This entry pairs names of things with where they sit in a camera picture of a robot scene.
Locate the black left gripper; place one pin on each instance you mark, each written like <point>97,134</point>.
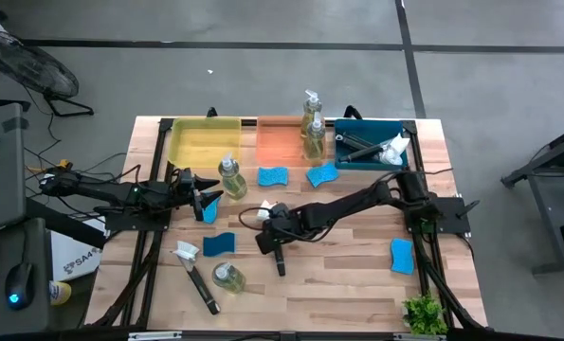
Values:
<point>184,184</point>

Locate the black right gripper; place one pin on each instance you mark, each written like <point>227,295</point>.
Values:
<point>286,225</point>

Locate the light blue wavy sponge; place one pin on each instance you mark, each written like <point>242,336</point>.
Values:
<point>402,256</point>
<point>273,176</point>
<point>212,213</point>
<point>322,175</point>

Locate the clear yellow dish soap bottle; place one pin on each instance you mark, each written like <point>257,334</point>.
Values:
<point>315,144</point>
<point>231,280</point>
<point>234,182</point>
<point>312,111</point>

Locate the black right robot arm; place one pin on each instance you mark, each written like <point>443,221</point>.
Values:
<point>348,203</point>

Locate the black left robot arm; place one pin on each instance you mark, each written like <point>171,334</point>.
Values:
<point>101,192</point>

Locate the dark blue wavy sponge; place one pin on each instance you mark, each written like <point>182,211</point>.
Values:
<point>219,245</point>

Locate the yellow translucent plastic bin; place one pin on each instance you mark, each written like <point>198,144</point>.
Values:
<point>205,142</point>

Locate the black table clamp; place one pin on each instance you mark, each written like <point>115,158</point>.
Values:
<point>352,112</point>
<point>211,112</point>

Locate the orange translucent plastic bin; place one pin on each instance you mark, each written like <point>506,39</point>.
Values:
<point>279,142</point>

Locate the white cardboard box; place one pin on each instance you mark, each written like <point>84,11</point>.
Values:
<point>73,251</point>

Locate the teal plastic bin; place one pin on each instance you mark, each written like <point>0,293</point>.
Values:
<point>371,127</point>

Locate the small potted green plant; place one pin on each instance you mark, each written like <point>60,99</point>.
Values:
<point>423,315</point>

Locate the grey desk top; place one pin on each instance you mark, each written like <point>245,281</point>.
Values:
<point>2,189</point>
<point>37,246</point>

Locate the yellow cup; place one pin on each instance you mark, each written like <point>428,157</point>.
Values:
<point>61,293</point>

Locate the black computer mouse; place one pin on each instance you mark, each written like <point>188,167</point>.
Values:
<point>20,281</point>

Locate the black floor fan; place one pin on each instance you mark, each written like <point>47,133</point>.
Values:
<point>30,68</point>

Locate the black metal stand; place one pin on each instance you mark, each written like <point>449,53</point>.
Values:
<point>542,199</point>

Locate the black metal table frame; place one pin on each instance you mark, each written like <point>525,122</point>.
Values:
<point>248,122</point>

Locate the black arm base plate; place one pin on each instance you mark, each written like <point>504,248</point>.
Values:
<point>120,222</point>
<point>452,213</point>

